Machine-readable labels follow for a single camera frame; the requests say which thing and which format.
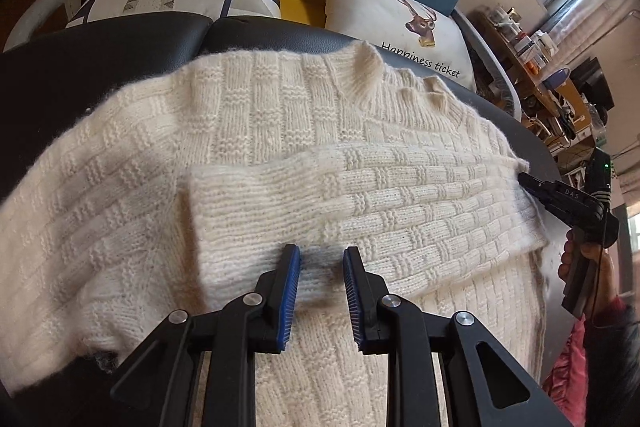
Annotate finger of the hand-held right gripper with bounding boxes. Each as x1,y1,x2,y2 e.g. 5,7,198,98
517,172,557,204

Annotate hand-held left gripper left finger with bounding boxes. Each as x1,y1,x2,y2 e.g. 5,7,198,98
75,245,302,427

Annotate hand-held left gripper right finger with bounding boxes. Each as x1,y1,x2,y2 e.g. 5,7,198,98
343,246,574,427

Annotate cream knit sweater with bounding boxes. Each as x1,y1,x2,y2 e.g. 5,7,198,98
0,41,549,427

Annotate person's right forearm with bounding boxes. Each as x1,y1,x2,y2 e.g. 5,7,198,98
582,292,640,427

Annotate person's right hand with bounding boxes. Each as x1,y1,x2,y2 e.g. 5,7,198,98
557,232,621,308

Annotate wooden desk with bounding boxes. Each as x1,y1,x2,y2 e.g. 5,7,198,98
475,7,616,168

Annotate black monitor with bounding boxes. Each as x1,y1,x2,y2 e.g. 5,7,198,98
571,57,614,108

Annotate pile of small boxes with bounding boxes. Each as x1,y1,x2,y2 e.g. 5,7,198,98
482,4,558,72

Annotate pink ruffled cloth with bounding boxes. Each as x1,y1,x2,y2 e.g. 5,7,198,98
541,322,596,404

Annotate sheer curtain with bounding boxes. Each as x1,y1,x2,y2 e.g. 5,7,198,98
545,0,640,188

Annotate deer print pillow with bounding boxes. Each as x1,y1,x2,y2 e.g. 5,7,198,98
318,0,478,92

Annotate black leather ottoman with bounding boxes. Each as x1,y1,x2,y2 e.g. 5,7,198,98
0,14,593,427

